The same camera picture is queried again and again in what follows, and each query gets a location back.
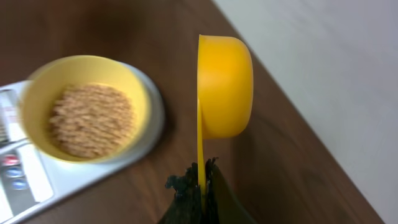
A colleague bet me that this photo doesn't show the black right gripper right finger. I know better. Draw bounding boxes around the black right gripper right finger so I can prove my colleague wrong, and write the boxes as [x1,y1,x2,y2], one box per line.
[205,157,257,224]

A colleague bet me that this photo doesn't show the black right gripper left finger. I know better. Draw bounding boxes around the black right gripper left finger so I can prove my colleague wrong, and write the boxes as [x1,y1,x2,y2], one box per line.
[158,162,201,224]

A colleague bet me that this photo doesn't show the yellow plastic measuring scoop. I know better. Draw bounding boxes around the yellow plastic measuring scoop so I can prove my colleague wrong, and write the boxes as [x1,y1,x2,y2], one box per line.
[197,35,253,211]

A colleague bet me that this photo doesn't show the pale yellow bowl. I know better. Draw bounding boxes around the pale yellow bowl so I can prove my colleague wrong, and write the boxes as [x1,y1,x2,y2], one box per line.
[19,55,152,164]

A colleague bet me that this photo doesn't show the soybeans in bowl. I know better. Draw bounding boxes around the soybeans in bowl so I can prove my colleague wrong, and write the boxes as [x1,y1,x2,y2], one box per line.
[49,84,134,159]

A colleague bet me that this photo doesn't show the white digital kitchen scale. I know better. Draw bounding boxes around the white digital kitchen scale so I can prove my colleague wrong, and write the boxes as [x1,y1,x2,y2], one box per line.
[1,65,165,223]

